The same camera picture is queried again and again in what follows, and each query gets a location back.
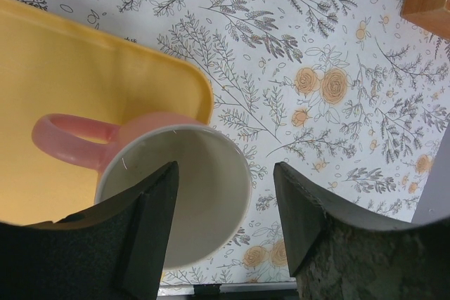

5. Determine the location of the cream mug pink handle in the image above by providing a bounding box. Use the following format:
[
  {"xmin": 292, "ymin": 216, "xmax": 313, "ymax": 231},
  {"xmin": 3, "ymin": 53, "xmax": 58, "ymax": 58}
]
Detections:
[{"xmin": 32, "ymin": 112, "xmax": 251, "ymax": 270}]

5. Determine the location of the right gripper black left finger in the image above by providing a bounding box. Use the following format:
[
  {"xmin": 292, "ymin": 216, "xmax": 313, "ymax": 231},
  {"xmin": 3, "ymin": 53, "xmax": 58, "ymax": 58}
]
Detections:
[{"xmin": 1, "ymin": 162, "xmax": 179, "ymax": 299}]

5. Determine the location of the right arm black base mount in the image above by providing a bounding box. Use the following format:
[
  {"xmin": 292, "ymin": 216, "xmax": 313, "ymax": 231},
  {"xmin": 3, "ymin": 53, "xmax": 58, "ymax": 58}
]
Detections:
[{"xmin": 193, "ymin": 284, "xmax": 221, "ymax": 296}]

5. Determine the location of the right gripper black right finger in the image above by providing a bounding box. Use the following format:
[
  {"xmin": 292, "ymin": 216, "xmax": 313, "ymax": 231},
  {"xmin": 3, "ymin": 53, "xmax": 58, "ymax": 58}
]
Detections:
[{"xmin": 274, "ymin": 162, "xmax": 449, "ymax": 299}]

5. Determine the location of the yellow plastic tray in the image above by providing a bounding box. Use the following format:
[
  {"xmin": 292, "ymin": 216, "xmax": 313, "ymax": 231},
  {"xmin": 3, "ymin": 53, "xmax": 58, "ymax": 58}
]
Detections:
[{"xmin": 1, "ymin": 0, "xmax": 213, "ymax": 225}]

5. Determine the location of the aluminium front rail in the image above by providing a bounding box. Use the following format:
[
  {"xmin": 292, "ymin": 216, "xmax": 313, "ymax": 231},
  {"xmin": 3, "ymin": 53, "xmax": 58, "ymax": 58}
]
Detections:
[{"xmin": 157, "ymin": 282, "xmax": 300, "ymax": 299}]

